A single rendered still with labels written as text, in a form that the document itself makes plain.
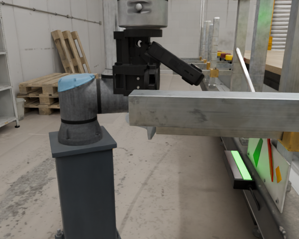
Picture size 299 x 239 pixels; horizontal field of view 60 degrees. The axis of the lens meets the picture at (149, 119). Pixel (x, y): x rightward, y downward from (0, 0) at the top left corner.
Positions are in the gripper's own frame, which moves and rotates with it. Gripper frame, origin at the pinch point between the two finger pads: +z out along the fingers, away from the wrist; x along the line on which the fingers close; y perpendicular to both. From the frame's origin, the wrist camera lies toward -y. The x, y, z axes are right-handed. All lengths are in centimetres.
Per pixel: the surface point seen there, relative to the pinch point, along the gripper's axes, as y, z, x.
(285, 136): -24.4, -1.5, 2.8
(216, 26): -27, -27, -127
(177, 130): -4.9, -1.3, 1.4
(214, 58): -27, -7, -127
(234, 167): -19.5, 12.5, -11.7
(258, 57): -26.4, -13.7, -27.3
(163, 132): -2.2, -0.9, 1.4
